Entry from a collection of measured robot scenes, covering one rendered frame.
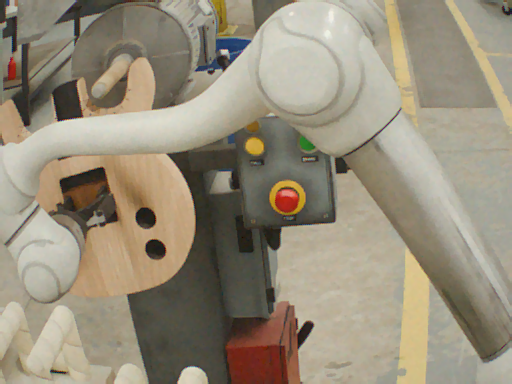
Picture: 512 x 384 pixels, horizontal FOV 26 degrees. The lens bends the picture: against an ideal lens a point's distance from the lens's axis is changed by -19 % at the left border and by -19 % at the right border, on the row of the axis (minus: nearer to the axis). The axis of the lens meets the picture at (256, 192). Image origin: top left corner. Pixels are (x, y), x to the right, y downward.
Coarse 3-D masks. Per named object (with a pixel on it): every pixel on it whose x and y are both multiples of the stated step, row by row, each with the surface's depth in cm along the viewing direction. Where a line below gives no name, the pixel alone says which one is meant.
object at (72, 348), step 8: (72, 328) 141; (72, 336) 141; (64, 344) 142; (72, 344) 141; (80, 344) 143; (64, 352) 142; (72, 352) 142; (80, 352) 142; (72, 360) 142; (80, 360) 142; (72, 368) 143; (80, 368) 143; (88, 368) 144; (72, 376) 143; (80, 376) 143; (88, 376) 144
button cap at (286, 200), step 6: (282, 192) 223; (288, 192) 223; (294, 192) 223; (276, 198) 223; (282, 198) 223; (288, 198) 223; (294, 198) 223; (276, 204) 224; (282, 204) 223; (288, 204) 223; (294, 204) 223; (282, 210) 224; (288, 210) 223
